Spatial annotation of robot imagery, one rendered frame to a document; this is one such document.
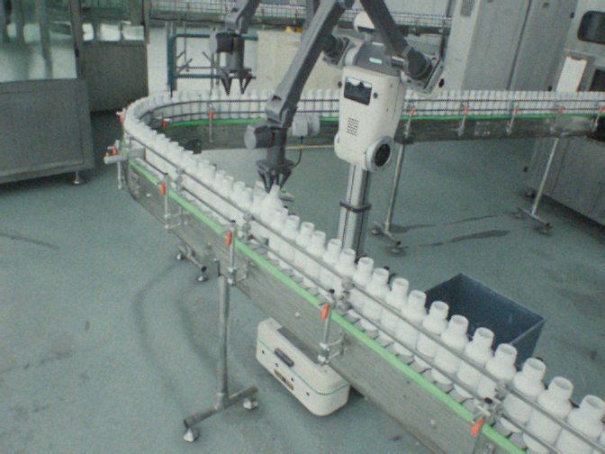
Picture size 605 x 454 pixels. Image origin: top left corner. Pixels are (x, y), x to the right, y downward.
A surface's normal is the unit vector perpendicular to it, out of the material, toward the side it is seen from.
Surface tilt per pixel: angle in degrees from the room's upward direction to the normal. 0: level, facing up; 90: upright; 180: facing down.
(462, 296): 90
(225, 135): 90
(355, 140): 90
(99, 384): 0
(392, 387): 90
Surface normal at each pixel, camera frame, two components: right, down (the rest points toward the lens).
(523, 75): 0.37, 0.45
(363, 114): -0.77, 0.23
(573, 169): -0.93, 0.09
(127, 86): 0.64, 0.40
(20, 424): 0.09, -0.88
